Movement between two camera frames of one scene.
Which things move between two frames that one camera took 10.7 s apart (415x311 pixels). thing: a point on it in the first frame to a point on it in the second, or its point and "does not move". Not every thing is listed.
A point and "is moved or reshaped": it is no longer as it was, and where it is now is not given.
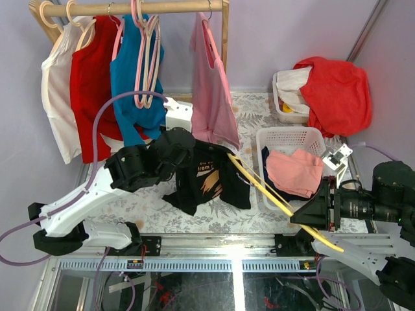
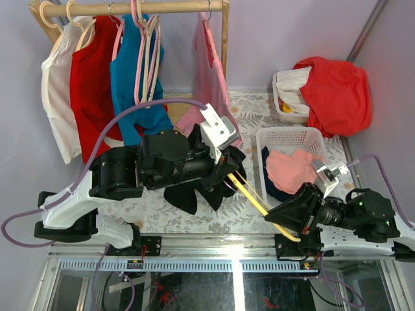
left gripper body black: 166,175 to 221,159
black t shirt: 213,175 is moved or reshaped
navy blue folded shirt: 287,195 does not move
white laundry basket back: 287,117 does not move
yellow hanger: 308,232 to 259,203
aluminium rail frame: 195,254 does not move
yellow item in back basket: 286,109 does not move
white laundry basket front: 286,138 does not move
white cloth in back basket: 288,83 does not move
